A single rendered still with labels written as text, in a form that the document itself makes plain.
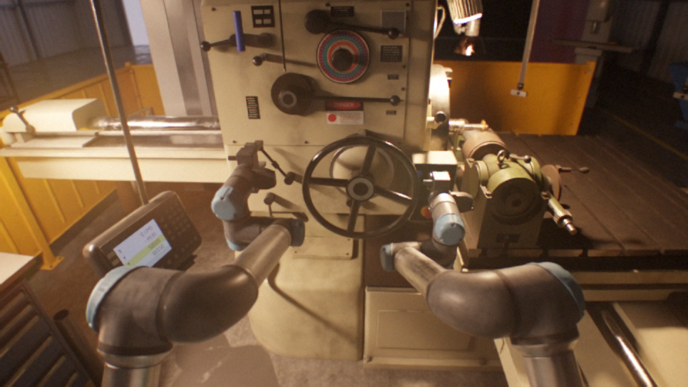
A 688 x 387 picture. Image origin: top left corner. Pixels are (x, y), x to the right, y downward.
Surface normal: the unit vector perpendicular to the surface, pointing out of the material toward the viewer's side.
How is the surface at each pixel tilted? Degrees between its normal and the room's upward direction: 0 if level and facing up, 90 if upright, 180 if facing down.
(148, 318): 62
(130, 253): 70
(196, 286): 19
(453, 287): 42
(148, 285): 12
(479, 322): 76
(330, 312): 90
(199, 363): 0
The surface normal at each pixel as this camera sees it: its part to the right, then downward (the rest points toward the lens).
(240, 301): 0.87, -0.10
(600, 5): -0.64, 0.37
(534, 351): -0.44, 0.55
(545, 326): -0.39, -0.29
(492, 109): -0.07, 0.47
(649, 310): -0.02, -0.88
